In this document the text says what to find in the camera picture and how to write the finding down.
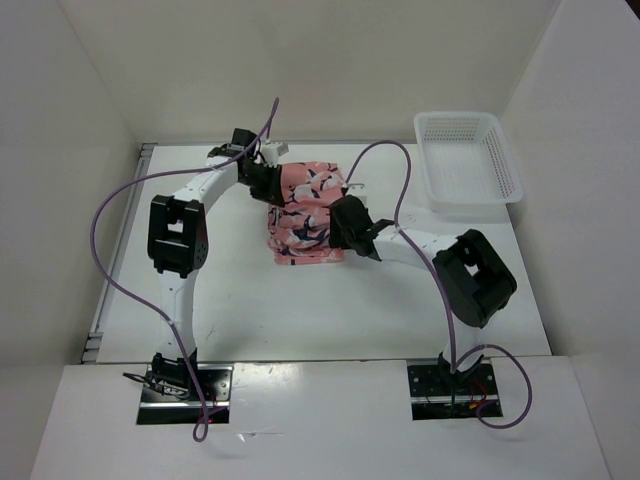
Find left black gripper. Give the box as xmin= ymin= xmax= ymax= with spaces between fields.
xmin=239 ymin=162 xmax=285 ymax=208

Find pink shark print shorts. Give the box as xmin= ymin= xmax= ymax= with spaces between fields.
xmin=267 ymin=162 xmax=345 ymax=266

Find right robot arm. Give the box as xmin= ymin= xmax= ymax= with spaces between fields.
xmin=329 ymin=195 xmax=517 ymax=394

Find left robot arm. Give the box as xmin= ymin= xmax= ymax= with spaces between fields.
xmin=147 ymin=129 xmax=288 ymax=400

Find white plastic basket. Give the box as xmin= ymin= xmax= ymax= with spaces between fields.
xmin=414 ymin=111 xmax=524 ymax=208

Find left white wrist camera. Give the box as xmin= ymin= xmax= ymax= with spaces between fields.
xmin=259 ymin=142 xmax=289 ymax=167

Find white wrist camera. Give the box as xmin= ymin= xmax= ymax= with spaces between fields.
xmin=259 ymin=142 xmax=289 ymax=167
xmin=341 ymin=183 xmax=366 ymax=196

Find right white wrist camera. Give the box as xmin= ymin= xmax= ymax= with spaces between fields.
xmin=341 ymin=183 xmax=366 ymax=196

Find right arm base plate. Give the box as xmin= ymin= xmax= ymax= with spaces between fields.
xmin=406 ymin=359 xmax=503 ymax=421

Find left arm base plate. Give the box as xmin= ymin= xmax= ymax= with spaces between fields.
xmin=135 ymin=364 xmax=235 ymax=426

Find aluminium table edge rail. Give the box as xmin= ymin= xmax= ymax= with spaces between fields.
xmin=80 ymin=143 xmax=156 ymax=365

